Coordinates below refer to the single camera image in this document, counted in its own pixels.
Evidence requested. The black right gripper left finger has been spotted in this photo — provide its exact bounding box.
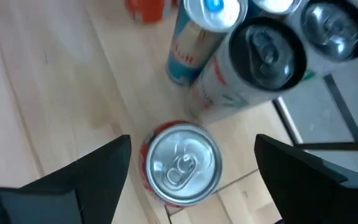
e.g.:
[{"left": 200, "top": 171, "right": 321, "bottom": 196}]
[{"left": 0, "top": 134, "right": 132, "bottom": 224}]

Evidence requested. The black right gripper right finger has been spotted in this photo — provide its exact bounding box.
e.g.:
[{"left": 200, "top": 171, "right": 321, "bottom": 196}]
[{"left": 254, "top": 134, "right": 358, "bottom": 224}]

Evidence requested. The red soda can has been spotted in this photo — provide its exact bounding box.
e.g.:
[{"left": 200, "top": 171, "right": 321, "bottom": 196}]
[{"left": 140, "top": 120, "right": 223, "bottom": 208}]

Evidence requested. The Celsius Peach Vibe can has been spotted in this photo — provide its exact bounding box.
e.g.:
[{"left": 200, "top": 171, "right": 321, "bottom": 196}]
[{"left": 188, "top": 16, "right": 308, "bottom": 124}]

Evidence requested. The white Celsius can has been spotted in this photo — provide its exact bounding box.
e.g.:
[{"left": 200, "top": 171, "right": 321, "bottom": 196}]
[{"left": 286, "top": 0, "right": 358, "bottom": 75}]

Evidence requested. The blue silver Red Bull can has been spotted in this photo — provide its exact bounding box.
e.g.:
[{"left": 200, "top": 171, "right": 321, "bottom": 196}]
[{"left": 166, "top": 0, "right": 249, "bottom": 87}]

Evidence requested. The red Fanta strawberry can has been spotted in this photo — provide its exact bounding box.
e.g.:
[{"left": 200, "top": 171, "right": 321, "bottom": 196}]
[{"left": 125, "top": 0, "right": 180, "bottom": 24}]

